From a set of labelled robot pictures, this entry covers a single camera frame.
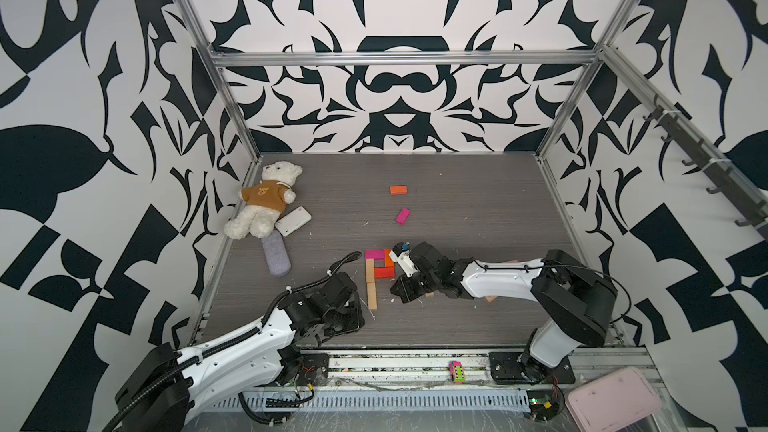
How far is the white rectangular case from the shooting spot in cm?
99

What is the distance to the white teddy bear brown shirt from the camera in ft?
3.03

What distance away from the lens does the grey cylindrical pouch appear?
35.5 inches

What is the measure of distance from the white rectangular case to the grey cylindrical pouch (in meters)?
0.02
